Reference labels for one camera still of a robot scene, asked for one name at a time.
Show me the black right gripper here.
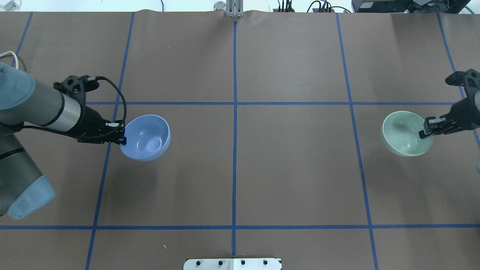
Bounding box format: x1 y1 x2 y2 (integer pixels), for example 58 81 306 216
418 99 480 140

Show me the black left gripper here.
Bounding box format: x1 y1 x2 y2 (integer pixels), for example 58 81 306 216
77 106 127 146

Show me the green bowl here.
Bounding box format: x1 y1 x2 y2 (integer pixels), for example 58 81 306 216
381 111 433 157

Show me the blue bowl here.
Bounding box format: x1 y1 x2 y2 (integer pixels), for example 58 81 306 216
120 114 171 161

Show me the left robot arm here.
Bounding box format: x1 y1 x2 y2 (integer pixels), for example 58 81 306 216
0 63 127 219

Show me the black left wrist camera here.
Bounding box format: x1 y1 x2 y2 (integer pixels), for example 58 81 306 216
53 75 99 98

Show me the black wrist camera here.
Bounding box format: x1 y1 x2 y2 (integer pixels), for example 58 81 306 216
445 69 480 97
53 75 99 98

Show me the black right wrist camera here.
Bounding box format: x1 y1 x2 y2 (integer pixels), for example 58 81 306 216
445 69 480 97

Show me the white toaster power cord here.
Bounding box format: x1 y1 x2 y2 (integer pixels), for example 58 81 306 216
0 51 19 68

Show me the white camera stand column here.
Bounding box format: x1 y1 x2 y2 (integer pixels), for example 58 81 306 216
183 258 283 270

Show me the aluminium frame post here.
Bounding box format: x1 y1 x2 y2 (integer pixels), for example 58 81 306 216
225 0 245 18

